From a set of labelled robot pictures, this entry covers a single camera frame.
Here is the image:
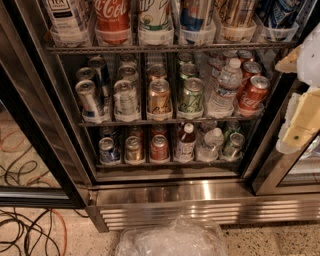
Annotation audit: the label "red coke can front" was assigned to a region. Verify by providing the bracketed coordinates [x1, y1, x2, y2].
[238, 76, 270, 116]

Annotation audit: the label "white silver can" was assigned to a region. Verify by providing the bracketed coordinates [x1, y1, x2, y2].
[118, 65, 139, 87]
[113, 80, 138, 121]

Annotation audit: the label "clear water bottle shelf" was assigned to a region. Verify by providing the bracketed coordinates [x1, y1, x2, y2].
[196, 128, 224, 162]
[207, 58, 243, 118]

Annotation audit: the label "gold can front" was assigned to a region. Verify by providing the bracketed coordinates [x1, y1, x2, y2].
[147, 79, 172, 121]

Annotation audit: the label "dark blue can rear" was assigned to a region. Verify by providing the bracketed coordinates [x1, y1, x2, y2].
[88, 56, 110, 97]

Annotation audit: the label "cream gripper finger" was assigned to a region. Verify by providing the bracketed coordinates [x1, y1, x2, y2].
[275, 46, 301, 73]
[276, 86, 320, 154]

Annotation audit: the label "white silver can front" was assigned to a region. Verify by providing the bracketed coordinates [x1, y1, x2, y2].
[113, 80, 138, 121]

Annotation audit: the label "silver blue can rear-left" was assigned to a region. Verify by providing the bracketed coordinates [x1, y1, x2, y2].
[76, 67, 97, 83]

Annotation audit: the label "red coke can middle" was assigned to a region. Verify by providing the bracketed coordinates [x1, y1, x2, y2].
[237, 61, 262, 98]

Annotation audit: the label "red coke can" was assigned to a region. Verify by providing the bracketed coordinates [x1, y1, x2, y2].
[237, 50, 254, 63]
[238, 76, 270, 116]
[237, 61, 262, 98]

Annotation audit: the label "green white 7up bottle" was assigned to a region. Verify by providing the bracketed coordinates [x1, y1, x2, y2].
[138, 0, 170, 45]

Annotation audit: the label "right glass fridge door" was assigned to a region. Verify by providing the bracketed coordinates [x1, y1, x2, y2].
[242, 75, 320, 195]

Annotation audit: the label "white tea carton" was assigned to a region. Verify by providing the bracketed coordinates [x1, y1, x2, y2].
[42, 0, 89, 47]

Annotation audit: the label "gold striped drink bottle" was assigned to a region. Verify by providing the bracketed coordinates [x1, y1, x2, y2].
[217, 0, 256, 42]

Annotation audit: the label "green can front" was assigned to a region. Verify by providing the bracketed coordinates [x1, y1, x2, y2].
[178, 77, 204, 118]

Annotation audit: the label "dark blue drink bottle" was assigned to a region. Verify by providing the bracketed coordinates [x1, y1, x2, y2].
[256, 0, 302, 41]

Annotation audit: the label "black cables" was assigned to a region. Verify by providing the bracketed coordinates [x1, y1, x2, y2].
[0, 146, 90, 256]

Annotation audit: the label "red coke can rear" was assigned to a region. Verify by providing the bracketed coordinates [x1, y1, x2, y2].
[237, 50, 254, 63]

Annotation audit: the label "gold can rear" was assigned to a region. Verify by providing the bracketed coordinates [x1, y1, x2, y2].
[147, 64, 167, 81]

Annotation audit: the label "clear water bottle middle shelf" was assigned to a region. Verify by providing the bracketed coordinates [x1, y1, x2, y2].
[207, 58, 243, 118]

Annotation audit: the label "top wire shelf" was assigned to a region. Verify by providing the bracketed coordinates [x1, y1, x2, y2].
[46, 41, 297, 55]

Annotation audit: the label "clear water bottle bottom shelf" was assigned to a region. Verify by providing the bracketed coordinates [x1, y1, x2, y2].
[196, 128, 224, 162]

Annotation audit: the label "bottom wire shelf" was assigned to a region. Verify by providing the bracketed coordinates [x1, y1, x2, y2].
[96, 160, 241, 169]

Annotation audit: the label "orange cable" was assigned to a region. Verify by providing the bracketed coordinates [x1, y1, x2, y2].
[0, 126, 68, 256]

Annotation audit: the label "crumpled clear plastic bag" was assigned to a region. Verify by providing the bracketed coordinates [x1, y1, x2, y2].
[115, 215, 228, 256]

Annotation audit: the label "red coca-cola bottle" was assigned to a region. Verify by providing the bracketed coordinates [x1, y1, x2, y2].
[94, 0, 130, 45]

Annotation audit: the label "blue pepsi bottle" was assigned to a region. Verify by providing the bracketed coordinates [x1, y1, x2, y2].
[180, 0, 215, 44]

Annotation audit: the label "stainless steel glass-door fridge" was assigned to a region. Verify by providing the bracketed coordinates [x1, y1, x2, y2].
[0, 0, 319, 232]

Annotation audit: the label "wire shelf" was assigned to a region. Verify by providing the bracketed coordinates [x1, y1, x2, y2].
[96, 160, 241, 169]
[46, 41, 297, 55]
[78, 115, 261, 127]

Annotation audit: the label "red can bottom shelf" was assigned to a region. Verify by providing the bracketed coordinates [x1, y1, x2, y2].
[150, 135, 169, 163]

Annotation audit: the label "silver blue can front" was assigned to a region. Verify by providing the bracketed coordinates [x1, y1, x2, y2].
[75, 80, 105, 124]

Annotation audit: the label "open left fridge door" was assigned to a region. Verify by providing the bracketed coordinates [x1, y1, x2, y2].
[0, 0, 90, 209]

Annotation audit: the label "gold can bottom shelf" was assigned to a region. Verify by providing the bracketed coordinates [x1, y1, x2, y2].
[125, 136, 144, 164]

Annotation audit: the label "white silver can middle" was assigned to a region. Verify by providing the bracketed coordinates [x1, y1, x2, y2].
[118, 65, 139, 87]

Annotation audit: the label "juice bottle white cap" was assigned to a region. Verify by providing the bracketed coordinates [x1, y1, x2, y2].
[175, 123, 196, 163]

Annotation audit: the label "green can middle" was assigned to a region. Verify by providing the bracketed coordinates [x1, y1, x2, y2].
[179, 63, 199, 80]

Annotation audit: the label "blue pepsi can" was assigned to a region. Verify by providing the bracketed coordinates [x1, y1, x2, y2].
[98, 137, 120, 165]
[99, 126, 118, 140]

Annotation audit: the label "green can bottom shelf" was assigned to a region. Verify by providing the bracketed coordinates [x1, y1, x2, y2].
[222, 132, 245, 161]

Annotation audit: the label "middle wire shelf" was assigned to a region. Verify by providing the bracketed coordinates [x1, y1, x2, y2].
[78, 115, 261, 127]

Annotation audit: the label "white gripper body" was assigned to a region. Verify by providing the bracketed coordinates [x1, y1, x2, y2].
[297, 23, 320, 88]

